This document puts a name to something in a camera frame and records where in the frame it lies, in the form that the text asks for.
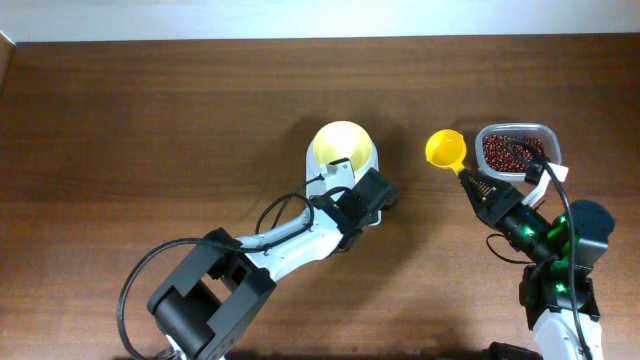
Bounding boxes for pale yellow bowl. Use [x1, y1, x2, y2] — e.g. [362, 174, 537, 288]
[312, 121, 373, 171]

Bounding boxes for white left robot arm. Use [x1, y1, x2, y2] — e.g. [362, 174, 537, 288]
[147, 169, 399, 359]

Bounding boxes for yellow measuring scoop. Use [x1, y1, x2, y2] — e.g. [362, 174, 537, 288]
[425, 129, 467, 175]

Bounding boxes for clear plastic bean container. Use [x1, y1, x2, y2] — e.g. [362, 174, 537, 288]
[475, 123, 562, 182]

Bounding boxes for white digital kitchen scale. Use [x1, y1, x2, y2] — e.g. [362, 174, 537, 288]
[305, 140, 379, 199]

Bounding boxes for red beans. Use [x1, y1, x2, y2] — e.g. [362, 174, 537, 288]
[481, 135, 546, 173]

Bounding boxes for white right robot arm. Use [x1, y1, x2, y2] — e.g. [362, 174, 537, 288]
[458, 169, 615, 359]

